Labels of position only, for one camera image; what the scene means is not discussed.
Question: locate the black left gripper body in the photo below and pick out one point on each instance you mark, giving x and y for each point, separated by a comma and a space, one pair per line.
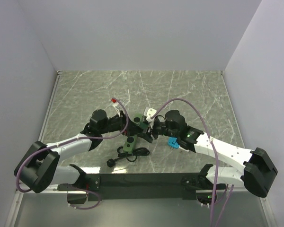
115, 125

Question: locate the aluminium frame rail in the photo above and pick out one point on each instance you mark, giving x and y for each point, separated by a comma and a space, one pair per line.
41, 135

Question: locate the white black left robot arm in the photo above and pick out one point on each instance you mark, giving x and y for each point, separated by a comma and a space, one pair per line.
39, 168

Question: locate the dark green cube adapter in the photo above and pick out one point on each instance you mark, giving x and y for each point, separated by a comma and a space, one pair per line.
139, 120

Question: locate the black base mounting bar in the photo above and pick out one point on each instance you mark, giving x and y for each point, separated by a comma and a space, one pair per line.
135, 186

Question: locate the green power strip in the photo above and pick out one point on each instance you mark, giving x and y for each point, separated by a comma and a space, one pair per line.
129, 144

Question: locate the white plug adapter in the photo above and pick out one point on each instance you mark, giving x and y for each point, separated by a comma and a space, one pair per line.
184, 149

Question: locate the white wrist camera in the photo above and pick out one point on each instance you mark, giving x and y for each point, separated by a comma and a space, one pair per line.
119, 107
149, 114

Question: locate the blue plug adapter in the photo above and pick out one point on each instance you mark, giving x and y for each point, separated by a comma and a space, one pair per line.
172, 142

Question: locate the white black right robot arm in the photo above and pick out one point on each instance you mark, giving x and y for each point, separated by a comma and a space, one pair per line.
252, 169

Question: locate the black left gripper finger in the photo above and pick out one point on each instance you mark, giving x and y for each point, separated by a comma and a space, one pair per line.
133, 129
146, 136

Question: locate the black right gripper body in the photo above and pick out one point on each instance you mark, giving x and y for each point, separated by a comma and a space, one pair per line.
162, 126

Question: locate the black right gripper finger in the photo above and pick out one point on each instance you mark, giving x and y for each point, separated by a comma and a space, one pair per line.
155, 134
148, 131

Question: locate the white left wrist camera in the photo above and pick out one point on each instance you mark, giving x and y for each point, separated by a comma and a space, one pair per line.
119, 107

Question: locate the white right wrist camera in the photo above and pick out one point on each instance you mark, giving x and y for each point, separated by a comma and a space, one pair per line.
149, 114

